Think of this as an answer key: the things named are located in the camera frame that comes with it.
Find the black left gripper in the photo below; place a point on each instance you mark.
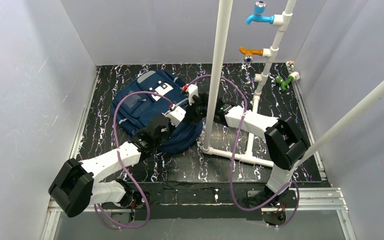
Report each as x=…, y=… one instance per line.
x=163, y=122

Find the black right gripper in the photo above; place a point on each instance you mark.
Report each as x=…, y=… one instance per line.
x=198, y=108

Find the navy blue student backpack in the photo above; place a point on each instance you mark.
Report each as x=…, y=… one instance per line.
x=138, y=110

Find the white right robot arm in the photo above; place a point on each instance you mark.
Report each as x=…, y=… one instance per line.
x=286, y=143

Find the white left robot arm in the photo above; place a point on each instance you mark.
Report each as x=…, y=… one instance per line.
x=80, y=184

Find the orange pipe valve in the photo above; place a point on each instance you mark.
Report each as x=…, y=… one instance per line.
x=248, y=54

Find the green pipe valve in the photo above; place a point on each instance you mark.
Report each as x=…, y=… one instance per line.
x=283, y=83

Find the blue pipe valve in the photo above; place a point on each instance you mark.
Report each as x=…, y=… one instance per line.
x=258, y=15

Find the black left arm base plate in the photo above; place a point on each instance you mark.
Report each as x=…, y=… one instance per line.
x=139, y=198

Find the white PVC pipe frame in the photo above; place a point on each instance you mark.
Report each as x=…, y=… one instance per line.
x=282, y=22

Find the aluminium rail frame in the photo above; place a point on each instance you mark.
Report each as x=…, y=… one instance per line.
x=290, y=197

